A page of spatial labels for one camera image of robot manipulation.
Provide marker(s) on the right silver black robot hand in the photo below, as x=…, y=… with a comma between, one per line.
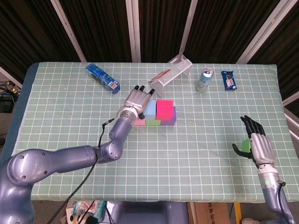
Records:
x=262, y=149

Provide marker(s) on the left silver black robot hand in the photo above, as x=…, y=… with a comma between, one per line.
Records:
x=137, y=99

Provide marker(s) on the green foam cube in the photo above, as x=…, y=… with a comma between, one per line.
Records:
x=246, y=145
x=153, y=123

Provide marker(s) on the light blue foam cube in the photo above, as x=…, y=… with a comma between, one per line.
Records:
x=151, y=109

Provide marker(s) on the pink foam cube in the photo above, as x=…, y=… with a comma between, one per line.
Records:
x=140, y=122

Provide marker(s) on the red foam cube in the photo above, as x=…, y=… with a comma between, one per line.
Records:
x=164, y=109

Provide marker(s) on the purple foam cube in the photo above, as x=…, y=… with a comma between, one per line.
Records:
x=170, y=121

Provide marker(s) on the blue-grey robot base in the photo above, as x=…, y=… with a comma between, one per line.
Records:
x=151, y=213

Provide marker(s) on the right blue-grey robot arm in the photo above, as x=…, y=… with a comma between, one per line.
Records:
x=273, y=196

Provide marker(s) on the red card in basket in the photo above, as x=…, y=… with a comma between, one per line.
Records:
x=161, y=75

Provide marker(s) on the long blue cookie box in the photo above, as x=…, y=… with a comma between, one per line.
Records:
x=104, y=79

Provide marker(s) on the green white drink can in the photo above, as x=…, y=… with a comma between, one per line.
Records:
x=204, y=81

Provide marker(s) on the yellow bar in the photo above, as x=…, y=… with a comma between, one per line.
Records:
x=237, y=213

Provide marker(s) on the grey white shoe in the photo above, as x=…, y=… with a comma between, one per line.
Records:
x=251, y=221

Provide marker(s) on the dark blue cookie packet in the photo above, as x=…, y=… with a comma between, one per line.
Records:
x=229, y=81

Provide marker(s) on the green checked tablecloth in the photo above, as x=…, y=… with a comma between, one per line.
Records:
x=175, y=168

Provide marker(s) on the black pleated curtain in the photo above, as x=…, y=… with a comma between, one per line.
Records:
x=100, y=28

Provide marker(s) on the brown cardboard box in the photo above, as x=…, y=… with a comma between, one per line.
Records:
x=210, y=213

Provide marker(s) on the teal snack bag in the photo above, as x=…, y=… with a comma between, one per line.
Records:
x=98, y=207

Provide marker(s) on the black box device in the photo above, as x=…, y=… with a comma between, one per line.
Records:
x=5, y=106

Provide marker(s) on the white printed bag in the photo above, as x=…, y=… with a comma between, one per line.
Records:
x=70, y=214

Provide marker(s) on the white metal frame post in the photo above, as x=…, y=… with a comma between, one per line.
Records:
x=292, y=98
x=133, y=30
x=292, y=123
x=264, y=30
x=188, y=28
x=67, y=28
x=10, y=77

